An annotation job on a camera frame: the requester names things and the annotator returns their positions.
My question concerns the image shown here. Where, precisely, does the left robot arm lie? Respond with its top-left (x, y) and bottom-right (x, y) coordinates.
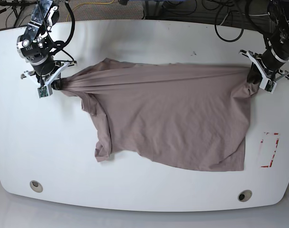
top-left (240, 0), bottom-right (289, 93)

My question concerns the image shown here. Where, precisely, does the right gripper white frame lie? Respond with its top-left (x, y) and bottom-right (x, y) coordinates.
top-left (20, 57), bottom-right (77, 96)

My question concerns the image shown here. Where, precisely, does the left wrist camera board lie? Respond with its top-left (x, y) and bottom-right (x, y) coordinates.
top-left (264, 80), bottom-right (277, 94)

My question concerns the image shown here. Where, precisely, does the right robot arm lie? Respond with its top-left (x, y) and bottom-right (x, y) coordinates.
top-left (16, 0), bottom-right (77, 98)

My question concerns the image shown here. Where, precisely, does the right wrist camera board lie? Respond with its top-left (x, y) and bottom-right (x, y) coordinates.
top-left (38, 86), bottom-right (49, 98)

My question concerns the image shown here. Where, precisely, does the right table grommet hole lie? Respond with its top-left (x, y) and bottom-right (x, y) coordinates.
top-left (238, 190), bottom-right (252, 202)

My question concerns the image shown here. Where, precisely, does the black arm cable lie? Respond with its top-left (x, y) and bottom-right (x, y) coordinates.
top-left (214, 0), bottom-right (271, 43)
top-left (35, 0), bottom-right (76, 62)

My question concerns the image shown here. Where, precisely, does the yellow cable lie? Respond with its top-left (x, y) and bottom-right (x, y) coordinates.
top-left (66, 0), bottom-right (116, 22)

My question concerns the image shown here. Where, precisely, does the black tripod stand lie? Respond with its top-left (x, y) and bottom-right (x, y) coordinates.
top-left (0, 0), bottom-right (36, 30)

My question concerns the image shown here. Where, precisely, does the red tape marking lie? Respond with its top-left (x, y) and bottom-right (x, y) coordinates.
top-left (257, 132), bottom-right (280, 168)

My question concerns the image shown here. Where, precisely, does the left table grommet hole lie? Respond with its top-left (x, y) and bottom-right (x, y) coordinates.
top-left (30, 180), bottom-right (43, 193)

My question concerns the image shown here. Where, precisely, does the mauve T-shirt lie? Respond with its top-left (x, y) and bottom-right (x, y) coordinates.
top-left (60, 59), bottom-right (259, 171)

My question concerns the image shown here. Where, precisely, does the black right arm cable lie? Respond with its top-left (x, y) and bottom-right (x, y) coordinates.
top-left (35, 0), bottom-right (76, 62)

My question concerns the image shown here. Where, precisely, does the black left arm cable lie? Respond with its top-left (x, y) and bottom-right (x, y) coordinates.
top-left (214, 0), bottom-right (271, 43)

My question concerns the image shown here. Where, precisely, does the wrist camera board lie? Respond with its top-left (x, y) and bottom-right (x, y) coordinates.
top-left (38, 86), bottom-right (49, 98)
top-left (264, 80), bottom-right (277, 94)

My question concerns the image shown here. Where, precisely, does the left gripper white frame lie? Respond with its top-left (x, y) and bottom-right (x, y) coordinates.
top-left (239, 46), bottom-right (289, 90)

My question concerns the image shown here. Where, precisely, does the table grommet hole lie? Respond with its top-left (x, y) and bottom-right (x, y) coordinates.
top-left (30, 180), bottom-right (43, 193)
top-left (238, 190), bottom-right (252, 202)

